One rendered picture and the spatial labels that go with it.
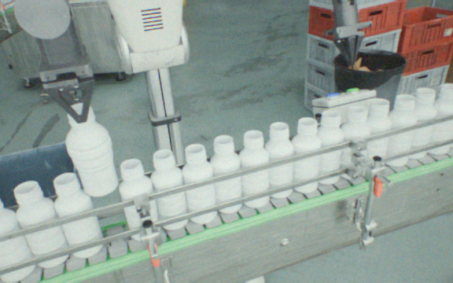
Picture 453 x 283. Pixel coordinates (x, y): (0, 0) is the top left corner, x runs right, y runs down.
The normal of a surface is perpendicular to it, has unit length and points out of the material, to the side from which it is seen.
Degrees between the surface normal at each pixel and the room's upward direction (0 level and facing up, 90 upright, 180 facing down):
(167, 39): 90
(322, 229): 90
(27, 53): 90
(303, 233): 90
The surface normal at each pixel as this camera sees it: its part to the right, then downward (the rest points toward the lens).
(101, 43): 0.07, 0.53
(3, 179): 0.33, 0.46
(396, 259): -0.07, -0.86
